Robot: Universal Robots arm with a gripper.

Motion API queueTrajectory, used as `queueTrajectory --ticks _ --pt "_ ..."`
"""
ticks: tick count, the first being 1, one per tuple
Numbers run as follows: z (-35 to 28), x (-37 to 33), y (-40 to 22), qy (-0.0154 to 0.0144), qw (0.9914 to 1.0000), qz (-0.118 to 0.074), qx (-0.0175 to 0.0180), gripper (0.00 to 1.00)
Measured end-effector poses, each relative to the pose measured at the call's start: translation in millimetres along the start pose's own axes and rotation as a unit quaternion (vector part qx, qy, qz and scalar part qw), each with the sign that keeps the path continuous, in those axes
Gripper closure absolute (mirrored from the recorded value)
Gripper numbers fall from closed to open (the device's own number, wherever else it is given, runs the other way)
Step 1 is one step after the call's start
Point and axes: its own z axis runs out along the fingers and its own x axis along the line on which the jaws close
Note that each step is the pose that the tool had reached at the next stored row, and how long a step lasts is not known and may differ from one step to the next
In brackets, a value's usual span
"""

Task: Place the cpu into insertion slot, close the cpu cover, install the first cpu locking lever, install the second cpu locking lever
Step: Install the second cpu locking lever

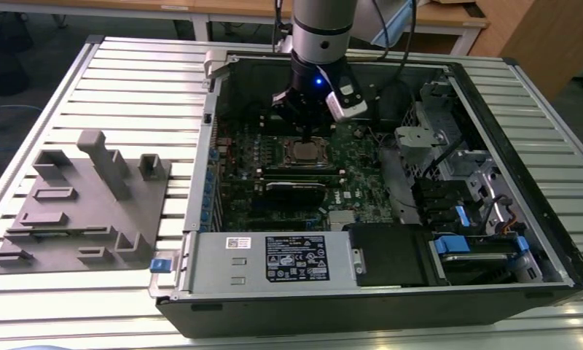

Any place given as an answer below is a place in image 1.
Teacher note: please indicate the silver green CPU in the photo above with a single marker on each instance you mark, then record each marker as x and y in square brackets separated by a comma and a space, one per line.
[306, 151]

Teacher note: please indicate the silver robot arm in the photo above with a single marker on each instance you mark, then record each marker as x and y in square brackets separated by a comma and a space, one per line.
[321, 33]

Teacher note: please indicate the CPU socket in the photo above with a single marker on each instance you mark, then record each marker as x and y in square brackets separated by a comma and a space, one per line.
[285, 161]

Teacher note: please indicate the black RAM slot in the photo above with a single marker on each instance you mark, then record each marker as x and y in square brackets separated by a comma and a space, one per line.
[315, 179]
[315, 176]
[315, 168]
[315, 171]

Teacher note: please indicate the black expansion slot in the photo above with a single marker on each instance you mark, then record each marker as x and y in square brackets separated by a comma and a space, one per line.
[277, 221]

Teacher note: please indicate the silver metal disk bay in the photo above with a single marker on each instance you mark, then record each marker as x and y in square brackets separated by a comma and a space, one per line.
[418, 136]

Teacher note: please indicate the green motherboard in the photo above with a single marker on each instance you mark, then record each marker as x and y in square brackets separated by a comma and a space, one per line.
[363, 182]

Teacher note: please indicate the black graphics card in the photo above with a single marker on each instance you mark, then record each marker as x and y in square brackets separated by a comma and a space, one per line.
[293, 199]

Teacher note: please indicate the silver finned heatsink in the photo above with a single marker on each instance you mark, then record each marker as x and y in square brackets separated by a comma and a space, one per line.
[342, 217]

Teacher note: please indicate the blue plastic bay tab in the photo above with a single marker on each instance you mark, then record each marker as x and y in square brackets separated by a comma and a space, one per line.
[461, 216]

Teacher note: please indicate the black plastic shroud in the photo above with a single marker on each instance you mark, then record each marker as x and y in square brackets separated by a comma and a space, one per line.
[389, 255]

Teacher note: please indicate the hard disk in blue carrier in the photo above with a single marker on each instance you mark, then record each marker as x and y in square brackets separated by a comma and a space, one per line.
[451, 244]

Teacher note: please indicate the silver power supply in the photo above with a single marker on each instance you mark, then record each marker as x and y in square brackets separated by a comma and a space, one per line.
[213, 270]

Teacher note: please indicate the wooden cabinet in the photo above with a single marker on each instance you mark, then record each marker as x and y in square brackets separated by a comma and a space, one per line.
[539, 36]

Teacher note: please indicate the blue case latch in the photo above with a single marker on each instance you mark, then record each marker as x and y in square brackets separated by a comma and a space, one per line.
[159, 265]

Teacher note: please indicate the grey parts rack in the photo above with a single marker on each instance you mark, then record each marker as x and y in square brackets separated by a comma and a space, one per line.
[92, 218]

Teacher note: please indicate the black open PC case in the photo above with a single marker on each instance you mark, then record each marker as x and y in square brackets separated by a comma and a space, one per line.
[321, 313]

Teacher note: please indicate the black office chair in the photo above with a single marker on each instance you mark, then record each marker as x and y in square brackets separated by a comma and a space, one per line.
[4, 73]

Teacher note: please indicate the green RAM stick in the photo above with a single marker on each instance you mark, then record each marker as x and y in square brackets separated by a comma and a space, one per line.
[53, 233]

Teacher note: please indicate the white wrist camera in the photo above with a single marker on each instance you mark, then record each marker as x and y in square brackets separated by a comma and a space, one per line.
[347, 104]

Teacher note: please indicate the wooden desk white frame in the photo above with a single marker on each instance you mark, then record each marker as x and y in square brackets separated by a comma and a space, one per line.
[447, 18]
[101, 3]

